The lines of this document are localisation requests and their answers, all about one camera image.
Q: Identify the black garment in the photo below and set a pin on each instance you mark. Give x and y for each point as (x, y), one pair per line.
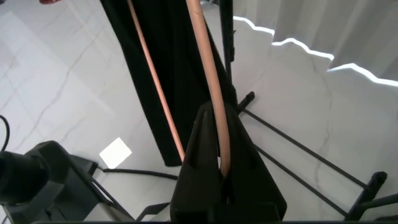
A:
(174, 62)

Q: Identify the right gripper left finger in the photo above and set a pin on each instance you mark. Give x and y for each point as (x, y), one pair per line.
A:
(196, 186)

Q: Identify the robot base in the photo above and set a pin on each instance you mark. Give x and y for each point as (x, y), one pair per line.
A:
(62, 193)

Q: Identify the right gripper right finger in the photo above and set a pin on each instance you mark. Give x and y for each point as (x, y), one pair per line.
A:
(255, 193)

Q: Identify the pink clothes hanger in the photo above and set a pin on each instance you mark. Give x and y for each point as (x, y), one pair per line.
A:
(211, 77)

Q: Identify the white curtain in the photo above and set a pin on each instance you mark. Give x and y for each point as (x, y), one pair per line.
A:
(342, 31)

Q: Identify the black clothes rack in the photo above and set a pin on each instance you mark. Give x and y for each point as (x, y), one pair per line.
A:
(226, 31)

